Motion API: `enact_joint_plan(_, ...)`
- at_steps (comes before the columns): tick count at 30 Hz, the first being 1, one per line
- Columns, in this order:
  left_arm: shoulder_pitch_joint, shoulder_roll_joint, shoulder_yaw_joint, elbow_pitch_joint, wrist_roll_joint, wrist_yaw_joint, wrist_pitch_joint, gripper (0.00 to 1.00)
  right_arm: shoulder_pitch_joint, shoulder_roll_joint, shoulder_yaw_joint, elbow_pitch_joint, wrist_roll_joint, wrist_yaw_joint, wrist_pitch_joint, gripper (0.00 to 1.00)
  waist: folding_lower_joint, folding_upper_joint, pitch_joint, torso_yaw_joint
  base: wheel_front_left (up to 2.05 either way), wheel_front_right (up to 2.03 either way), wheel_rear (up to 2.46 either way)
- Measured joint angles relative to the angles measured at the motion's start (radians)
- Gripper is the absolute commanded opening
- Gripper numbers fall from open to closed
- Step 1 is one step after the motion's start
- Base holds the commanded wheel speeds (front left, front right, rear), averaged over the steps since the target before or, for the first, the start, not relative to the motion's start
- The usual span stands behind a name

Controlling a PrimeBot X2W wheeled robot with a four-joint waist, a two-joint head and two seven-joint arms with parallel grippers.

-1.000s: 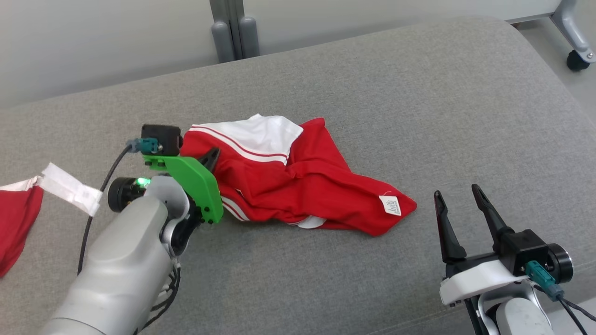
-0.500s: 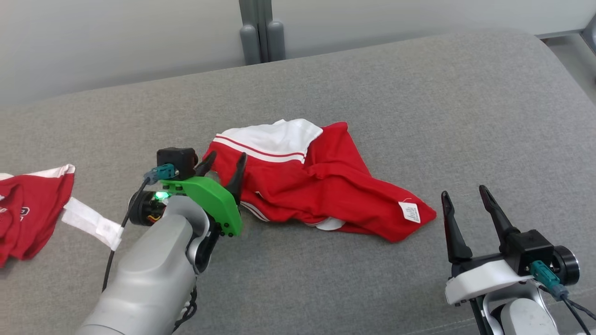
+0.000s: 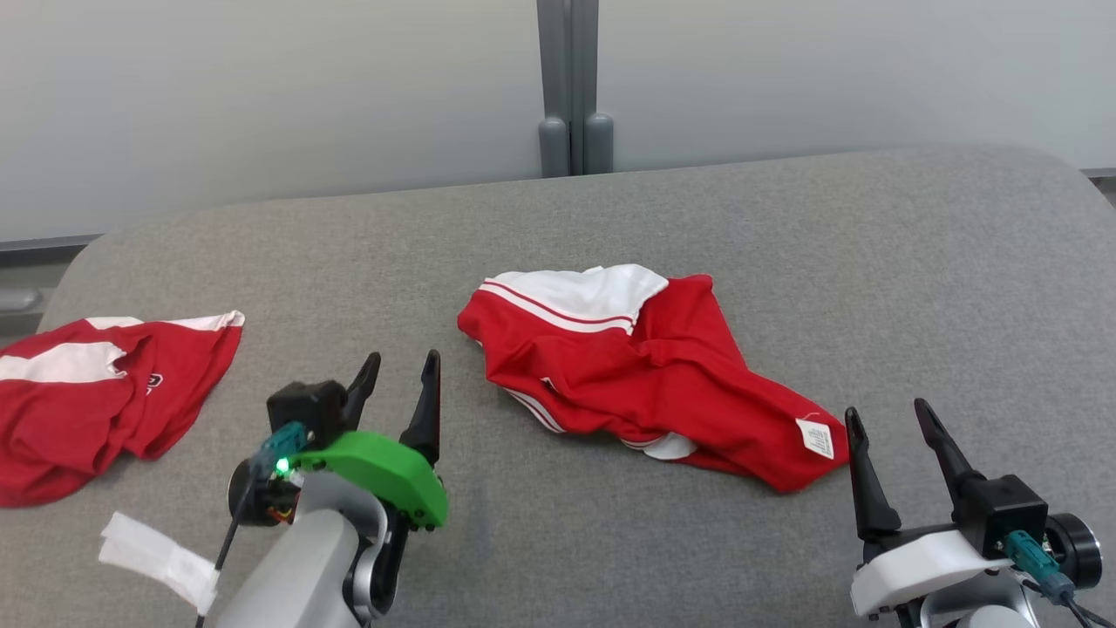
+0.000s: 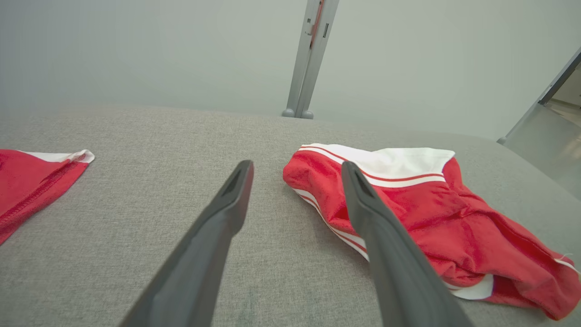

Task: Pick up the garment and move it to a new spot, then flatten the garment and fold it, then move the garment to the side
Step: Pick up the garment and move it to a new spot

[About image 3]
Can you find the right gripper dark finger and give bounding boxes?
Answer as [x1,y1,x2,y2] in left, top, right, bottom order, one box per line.
[844,406,902,542]
[914,398,988,524]

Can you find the teal camera connector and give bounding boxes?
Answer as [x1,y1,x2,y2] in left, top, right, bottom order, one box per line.
[1003,530,1078,604]
[259,422,310,476]

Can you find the teal right camera connector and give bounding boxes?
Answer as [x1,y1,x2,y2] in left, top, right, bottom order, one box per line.
[1003,530,1078,604]

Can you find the grey double partition post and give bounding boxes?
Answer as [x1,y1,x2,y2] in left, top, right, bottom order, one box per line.
[536,0,614,178]

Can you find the teal left camera connector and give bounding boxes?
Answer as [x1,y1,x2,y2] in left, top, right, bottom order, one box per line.
[259,422,310,476]

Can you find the black left camera cable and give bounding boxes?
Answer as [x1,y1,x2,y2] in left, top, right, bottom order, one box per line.
[196,475,262,628]

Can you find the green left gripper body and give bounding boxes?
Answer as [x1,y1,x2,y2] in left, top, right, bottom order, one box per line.
[292,431,449,531]

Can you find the black camera cable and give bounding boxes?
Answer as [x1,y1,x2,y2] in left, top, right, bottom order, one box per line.
[196,475,262,628]
[1055,584,1116,628]

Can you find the black right camera cable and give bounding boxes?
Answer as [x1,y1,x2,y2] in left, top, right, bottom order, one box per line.
[1055,584,1116,628]

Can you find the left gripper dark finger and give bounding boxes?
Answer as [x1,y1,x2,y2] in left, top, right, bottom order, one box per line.
[399,350,442,468]
[342,352,382,433]

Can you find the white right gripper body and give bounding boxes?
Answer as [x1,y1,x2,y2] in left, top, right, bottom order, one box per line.
[850,528,1017,618]

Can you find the red and white shirt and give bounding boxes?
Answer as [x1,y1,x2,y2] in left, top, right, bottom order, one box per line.
[0,311,246,509]
[457,263,851,495]

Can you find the white left cable tag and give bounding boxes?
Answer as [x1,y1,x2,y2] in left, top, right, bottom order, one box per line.
[99,511,221,617]

